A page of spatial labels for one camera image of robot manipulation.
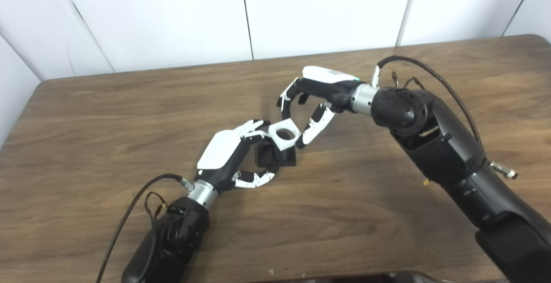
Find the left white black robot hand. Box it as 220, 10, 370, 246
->
195, 120, 280, 191

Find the thick black left wrist cable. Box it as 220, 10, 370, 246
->
96, 173, 194, 283

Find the thick black right wrist cable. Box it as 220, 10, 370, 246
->
371, 56, 483, 146

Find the thin right wrist wire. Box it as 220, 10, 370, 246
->
391, 71, 426, 90

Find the thin left wrist wire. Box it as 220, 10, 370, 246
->
144, 192, 169, 221

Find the black robot torso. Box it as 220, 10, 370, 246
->
258, 269, 457, 283

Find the black peg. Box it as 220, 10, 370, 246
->
255, 141, 298, 167

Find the thick black wrist cable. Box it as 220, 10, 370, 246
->
96, 173, 194, 283
371, 56, 483, 146

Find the thin wrist wire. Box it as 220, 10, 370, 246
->
391, 71, 426, 90
144, 192, 169, 221

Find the white square piece with hole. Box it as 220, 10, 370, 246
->
268, 119, 301, 152

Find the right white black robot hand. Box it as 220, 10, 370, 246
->
277, 66, 361, 150

